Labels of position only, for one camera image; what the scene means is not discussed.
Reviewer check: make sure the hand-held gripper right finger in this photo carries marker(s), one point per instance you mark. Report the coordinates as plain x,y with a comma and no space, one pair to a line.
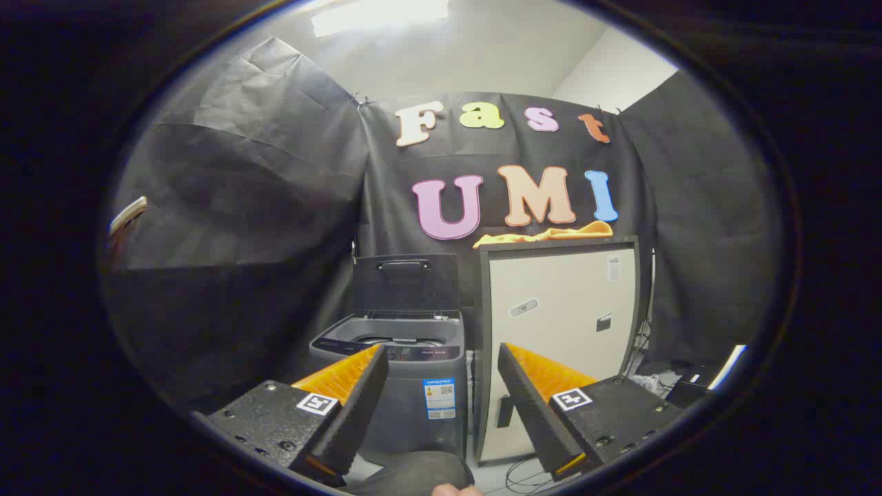
530,413

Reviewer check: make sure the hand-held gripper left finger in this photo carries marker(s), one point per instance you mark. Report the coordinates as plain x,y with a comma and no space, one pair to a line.
358,406

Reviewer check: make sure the grey washing machine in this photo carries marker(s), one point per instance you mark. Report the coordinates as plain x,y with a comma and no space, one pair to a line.
420,386

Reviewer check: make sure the orange polo shirt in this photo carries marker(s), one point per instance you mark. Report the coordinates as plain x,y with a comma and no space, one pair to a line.
551,234

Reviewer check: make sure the black box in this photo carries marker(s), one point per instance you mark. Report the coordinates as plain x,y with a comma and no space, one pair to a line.
689,393

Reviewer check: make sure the black backdrop cloth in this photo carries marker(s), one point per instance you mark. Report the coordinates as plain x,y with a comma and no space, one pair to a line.
275,207

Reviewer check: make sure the silver metal fixture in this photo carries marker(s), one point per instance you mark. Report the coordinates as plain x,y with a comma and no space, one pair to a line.
127,215

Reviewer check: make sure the white cabinet with grey frame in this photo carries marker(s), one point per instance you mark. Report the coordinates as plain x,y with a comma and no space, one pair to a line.
565,289

